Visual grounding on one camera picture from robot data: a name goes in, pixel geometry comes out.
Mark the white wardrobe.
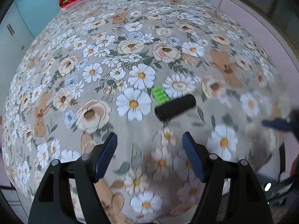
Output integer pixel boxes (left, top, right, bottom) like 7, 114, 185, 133
0, 2, 36, 94

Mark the floral bed sheet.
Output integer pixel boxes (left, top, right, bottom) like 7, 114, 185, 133
2, 0, 289, 223

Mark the green toy brick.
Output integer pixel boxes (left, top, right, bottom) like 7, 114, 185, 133
151, 86, 170, 106

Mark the black foam cylinder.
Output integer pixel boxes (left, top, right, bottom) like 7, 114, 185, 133
155, 94, 196, 122

